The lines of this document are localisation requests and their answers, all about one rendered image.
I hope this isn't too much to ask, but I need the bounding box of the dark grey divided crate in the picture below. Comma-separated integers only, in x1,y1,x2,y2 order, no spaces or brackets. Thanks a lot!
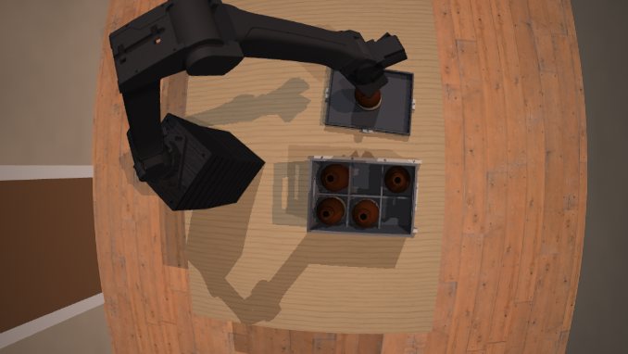
307,158,418,237

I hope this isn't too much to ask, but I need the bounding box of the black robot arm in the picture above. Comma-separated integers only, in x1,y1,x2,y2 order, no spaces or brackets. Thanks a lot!
108,0,408,190

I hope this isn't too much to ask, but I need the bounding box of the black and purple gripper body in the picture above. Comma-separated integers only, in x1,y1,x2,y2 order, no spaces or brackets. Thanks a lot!
343,73,388,98

